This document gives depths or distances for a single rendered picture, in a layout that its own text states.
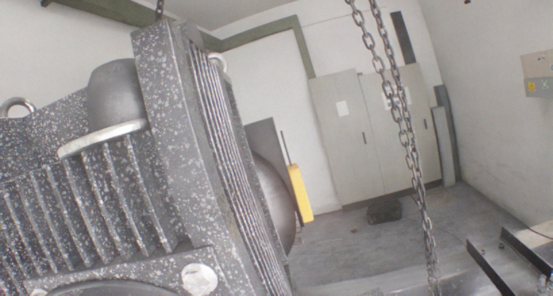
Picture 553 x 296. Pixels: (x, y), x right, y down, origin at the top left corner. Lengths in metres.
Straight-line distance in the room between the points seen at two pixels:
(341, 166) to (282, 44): 1.72
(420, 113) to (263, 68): 2.07
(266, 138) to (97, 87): 0.58
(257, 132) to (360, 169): 2.67
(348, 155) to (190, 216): 3.11
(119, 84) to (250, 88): 3.39
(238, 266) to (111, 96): 0.20
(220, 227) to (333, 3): 3.55
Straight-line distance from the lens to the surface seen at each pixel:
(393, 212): 3.09
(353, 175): 3.38
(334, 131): 3.26
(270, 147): 0.79
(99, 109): 0.28
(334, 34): 3.56
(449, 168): 3.70
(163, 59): 0.25
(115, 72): 0.28
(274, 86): 3.55
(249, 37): 3.62
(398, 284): 1.26
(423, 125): 3.45
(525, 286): 1.23
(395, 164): 3.43
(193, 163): 0.24
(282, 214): 0.72
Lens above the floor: 1.50
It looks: 8 degrees down
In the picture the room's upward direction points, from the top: 16 degrees counter-clockwise
